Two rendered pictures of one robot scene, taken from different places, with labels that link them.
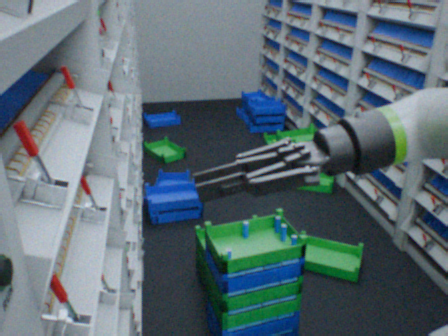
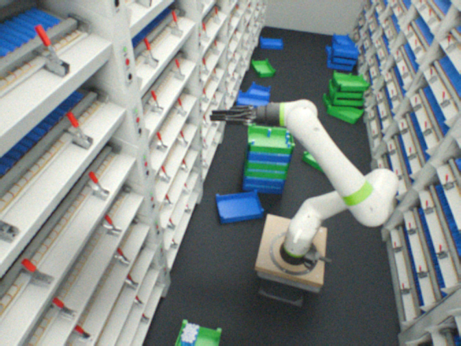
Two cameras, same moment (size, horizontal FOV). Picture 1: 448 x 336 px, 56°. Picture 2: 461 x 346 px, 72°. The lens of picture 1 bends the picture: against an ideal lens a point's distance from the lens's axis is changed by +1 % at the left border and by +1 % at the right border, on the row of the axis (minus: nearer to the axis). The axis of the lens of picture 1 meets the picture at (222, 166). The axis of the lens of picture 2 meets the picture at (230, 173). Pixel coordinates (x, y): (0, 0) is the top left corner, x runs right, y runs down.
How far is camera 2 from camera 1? 0.78 m
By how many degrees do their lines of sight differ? 25
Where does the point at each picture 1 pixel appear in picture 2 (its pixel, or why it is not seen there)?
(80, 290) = (168, 138)
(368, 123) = (272, 108)
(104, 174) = (193, 95)
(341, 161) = (259, 119)
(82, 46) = (190, 42)
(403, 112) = (287, 108)
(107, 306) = (183, 147)
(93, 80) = (193, 56)
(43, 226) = (154, 119)
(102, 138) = (194, 80)
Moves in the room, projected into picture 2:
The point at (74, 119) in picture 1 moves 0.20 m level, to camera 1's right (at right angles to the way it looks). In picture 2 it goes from (178, 78) to (219, 89)
